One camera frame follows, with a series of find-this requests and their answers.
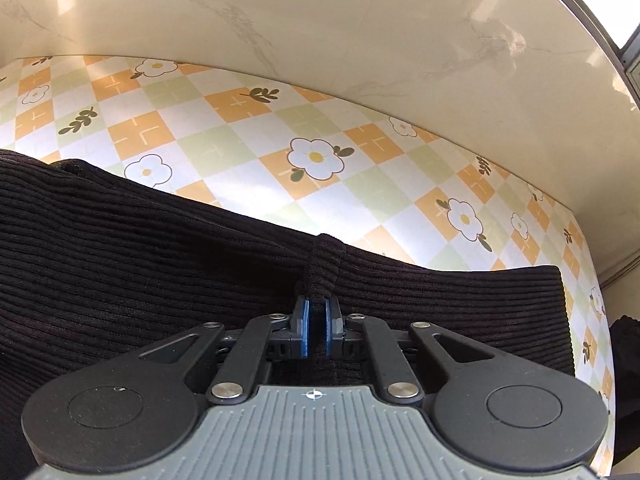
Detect black ribbed pants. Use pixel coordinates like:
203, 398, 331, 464
0, 149, 576, 480

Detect dark cloth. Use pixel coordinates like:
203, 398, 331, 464
606, 314, 640, 466

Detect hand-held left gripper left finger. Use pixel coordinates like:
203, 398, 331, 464
80, 295, 313, 406

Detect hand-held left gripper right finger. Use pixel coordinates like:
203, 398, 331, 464
324, 297, 571, 406

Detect floral checkered tablecloth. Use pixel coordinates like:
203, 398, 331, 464
0, 54, 616, 478

